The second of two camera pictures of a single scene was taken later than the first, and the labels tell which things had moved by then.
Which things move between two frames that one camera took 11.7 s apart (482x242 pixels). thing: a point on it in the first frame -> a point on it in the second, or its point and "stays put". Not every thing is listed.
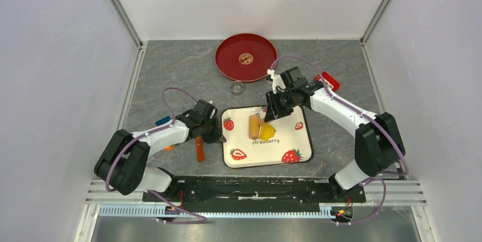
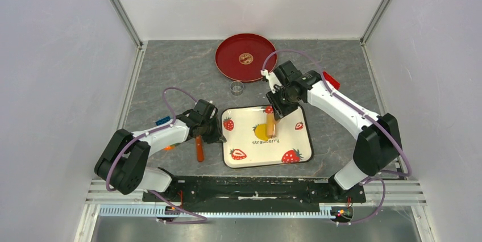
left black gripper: [216, 136] stays put
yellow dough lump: [266, 132] stays put
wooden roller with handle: [254, 125] -> [270, 125]
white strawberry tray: [291, 143] stays put
